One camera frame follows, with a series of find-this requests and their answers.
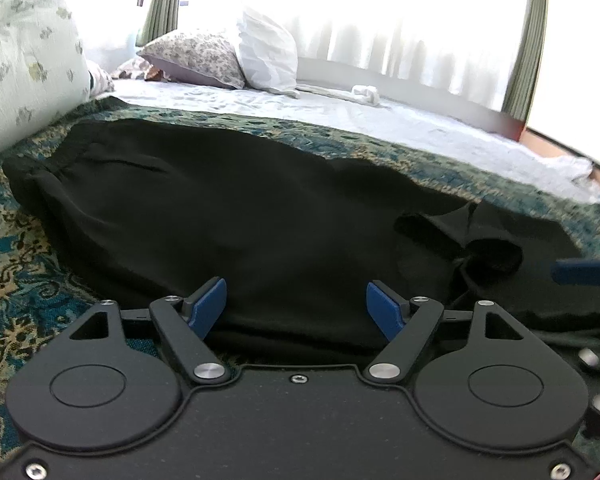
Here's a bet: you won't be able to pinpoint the black pants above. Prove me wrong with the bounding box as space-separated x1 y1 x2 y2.
3 119 600 364

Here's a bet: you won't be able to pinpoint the crumpled white cloth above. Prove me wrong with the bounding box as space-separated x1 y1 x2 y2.
545 155 600 205

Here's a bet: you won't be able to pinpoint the teal paisley bedspread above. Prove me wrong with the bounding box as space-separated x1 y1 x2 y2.
0 96 600 463

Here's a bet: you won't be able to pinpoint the white bed sheet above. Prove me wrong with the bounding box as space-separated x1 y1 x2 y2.
111 79 600 204

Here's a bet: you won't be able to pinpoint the green curtain right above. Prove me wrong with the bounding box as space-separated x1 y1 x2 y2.
502 0 548 124

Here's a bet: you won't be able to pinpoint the green curtain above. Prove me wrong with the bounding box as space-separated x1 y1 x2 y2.
502 0 548 124
135 0 180 47

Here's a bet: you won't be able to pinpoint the small white cloth bundle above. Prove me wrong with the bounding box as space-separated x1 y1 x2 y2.
351 84 380 106

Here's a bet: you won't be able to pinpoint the white sheer curtain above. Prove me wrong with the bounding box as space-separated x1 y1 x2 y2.
181 0 528 110

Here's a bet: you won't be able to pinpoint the large white floral pillow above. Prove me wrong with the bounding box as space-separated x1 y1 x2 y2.
0 0 91 153

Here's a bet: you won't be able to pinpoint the floral patterned pillow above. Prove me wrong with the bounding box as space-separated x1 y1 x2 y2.
137 30 246 90

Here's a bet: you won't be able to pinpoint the green curtain left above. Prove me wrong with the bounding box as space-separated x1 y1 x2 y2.
135 0 180 47

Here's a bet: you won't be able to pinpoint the wooden bed frame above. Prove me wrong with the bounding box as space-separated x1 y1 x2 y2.
297 58 589 203

